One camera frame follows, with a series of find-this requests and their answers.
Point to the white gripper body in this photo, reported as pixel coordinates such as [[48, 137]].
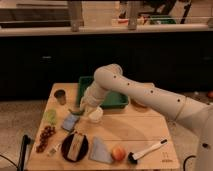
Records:
[[86, 107]]

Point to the green plastic tray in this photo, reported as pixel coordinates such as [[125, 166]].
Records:
[[113, 100]]

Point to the orange peach fruit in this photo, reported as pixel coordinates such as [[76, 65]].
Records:
[[118, 153]]

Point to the small wrapped packet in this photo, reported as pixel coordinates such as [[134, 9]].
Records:
[[54, 149]]

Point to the dark round plate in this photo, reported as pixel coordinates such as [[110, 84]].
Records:
[[66, 146]]

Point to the blue sponge cloth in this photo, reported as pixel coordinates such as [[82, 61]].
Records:
[[70, 121]]

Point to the bunch of red grapes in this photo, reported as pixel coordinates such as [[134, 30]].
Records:
[[46, 133]]

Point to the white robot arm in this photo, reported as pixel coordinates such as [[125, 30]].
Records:
[[191, 114]]

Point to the dark metal cup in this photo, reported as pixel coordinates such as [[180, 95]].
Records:
[[60, 95]]

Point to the grey blue folded cloth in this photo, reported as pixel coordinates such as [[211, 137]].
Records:
[[99, 151]]

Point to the brown bread slice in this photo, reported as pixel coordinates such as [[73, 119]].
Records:
[[75, 146]]

